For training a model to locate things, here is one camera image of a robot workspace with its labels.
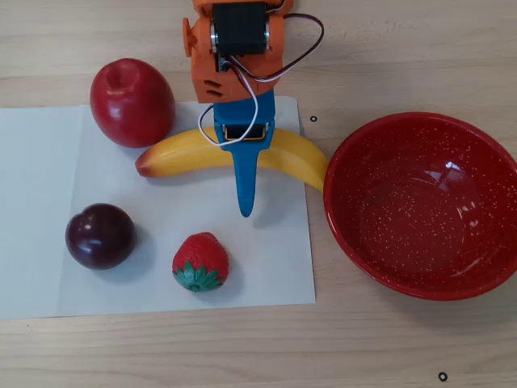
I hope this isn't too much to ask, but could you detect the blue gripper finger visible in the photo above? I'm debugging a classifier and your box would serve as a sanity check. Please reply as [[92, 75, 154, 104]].
[[215, 119, 277, 218]]

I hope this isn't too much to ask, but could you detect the blue gripper body with servo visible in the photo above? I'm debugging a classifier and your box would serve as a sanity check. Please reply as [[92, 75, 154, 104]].
[[212, 89, 276, 142]]

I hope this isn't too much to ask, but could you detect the yellow plastic banana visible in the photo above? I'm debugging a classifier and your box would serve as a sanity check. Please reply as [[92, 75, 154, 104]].
[[134, 124, 329, 194]]

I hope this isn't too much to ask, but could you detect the red speckled enamel bowl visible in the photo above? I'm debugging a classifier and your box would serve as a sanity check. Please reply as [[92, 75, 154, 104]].
[[322, 112, 517, 302]]

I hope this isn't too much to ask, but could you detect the red plastic strawberry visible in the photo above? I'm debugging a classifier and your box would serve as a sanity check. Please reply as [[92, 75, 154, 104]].
[[171, 231, 230, 293]]

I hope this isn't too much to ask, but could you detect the red plastic apple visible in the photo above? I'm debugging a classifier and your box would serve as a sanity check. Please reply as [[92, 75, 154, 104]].
[[89, 57, 177, 149]]

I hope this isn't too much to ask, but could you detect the dark purple plastic plum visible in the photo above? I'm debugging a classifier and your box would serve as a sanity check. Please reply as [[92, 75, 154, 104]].
[[65, 202, 137, 271]]

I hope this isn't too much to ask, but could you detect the white paper sheet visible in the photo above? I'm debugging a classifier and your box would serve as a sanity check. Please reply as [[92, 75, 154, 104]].
[[0, 95, 317, 320]]

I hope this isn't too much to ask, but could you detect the red black white servo cable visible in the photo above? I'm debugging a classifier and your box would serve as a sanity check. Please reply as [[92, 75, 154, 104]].
[[225, 11, 326, 82], [197, 54, 260, 146]]

